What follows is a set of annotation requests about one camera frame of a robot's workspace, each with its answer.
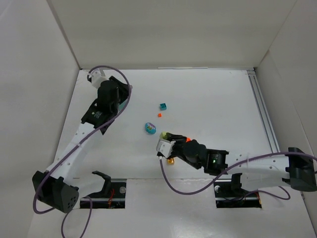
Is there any pale green lego brick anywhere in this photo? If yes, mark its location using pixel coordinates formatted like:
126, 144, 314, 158
159, 132, 169, 140

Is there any teal egg-shaped lego piece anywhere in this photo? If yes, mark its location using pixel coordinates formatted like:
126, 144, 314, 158
145, 122, 157, 134

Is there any teal square lego brick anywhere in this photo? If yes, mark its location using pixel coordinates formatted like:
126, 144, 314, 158
159, 103, 167, 111

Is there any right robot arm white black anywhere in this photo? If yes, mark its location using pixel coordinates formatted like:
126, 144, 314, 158
163, 132, 317, 192

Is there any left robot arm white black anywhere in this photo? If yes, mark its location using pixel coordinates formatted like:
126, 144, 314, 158
32, 76, 131, 214

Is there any teal round divided container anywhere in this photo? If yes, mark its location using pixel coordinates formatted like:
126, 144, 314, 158
118, 100, 127, 113

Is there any yellow-orange square lego brick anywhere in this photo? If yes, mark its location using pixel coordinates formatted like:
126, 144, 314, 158
167, 158, 174, 165

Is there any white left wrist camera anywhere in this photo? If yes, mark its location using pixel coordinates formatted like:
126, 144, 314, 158
88, 69, 107, 89

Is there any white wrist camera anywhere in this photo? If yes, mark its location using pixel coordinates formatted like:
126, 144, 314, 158
88, 69, 107, 89
156, 139, 175, 158

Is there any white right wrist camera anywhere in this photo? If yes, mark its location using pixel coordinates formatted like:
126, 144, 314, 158
156, 139, 175, 158

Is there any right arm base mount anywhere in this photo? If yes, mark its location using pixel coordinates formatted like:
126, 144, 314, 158
213, 174, 262, 208

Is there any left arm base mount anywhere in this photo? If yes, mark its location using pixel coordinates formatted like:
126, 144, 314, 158
75, 171, 127, 209

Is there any aluminium rail at table edge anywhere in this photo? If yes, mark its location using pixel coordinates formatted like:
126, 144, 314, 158
247, 69, 280, 152

